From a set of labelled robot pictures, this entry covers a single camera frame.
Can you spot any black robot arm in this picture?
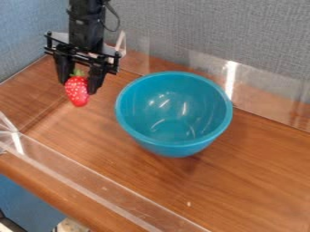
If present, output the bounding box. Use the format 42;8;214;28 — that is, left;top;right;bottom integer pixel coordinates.
46;0;126;94

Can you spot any clear acrylic back barrier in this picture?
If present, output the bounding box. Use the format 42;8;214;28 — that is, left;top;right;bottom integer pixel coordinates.
122;31;310;132

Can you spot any clear acrylic barrier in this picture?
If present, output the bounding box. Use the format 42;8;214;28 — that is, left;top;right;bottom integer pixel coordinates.
0;111;212;232
122;31;310;132

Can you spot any clear acrylic corner bracket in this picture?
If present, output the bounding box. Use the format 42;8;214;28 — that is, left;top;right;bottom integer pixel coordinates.
105;31;128;57

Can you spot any clear acrylic front barrier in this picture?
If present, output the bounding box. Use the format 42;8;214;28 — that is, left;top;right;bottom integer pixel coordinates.
0;111;212;232

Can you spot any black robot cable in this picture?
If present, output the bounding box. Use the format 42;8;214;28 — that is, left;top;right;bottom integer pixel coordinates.
103;0;122;33

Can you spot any blue plastic bowl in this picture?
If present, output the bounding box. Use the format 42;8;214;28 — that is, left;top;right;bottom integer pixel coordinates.
115;71;234;158

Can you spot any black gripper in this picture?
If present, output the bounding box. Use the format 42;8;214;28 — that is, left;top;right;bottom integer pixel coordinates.
46;31;122;95

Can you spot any red toy strawberry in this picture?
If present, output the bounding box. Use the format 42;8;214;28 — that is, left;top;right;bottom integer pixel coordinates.
65;69;90;107

